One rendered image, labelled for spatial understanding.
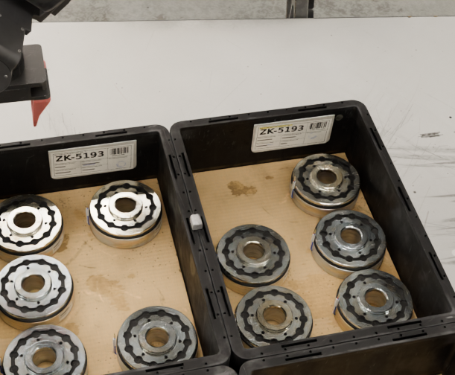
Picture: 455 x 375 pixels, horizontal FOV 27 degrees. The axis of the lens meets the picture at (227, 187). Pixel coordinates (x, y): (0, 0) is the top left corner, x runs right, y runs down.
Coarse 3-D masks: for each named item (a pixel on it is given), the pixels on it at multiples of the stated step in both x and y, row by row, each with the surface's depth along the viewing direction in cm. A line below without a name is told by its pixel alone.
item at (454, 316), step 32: (192, 128) 134; (384, 160) 133; (192, 192) 126; (416, 224) 125; (224, 288) 116; (448, 288) 119; (224, 320) 113; (416, 320) 115; (448, 320) 116; (256, 352) 111; (288, 352) 111
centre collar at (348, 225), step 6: (348, 222) 133; (336, 228) 132; (342, 228) 132; (348, 228) 133; (354, 228) 132; (360, 228) 132; (336, 234) 131; (360, 234) 132; (366, 234) 132; (336, 240) 131; (342, 240) 131; (360, 240) 131; (366, 240) 131; (342, 246) 130; (348, 246) 130; (354, 246) 130; (360, 246) 130
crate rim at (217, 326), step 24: (0, 144) 129; (24, 144) 130; (48, 144) 130; (72, 144) 131; (168, 144) 132; (168, 168) 129; (192, 240) 123; (216, 312) 114; (216, 336) 112; (192, 360) 109; (216, 360) 110
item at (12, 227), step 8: (16, 208) 130; (24, 208) 130; (32, 208) 130; (8, 216) 129; (16, 216) 130; (40, 216) 130; (8, 224) 128; (40, 224) 129; (16, 232) 128; (24, 232) 128; (32, 232) 128
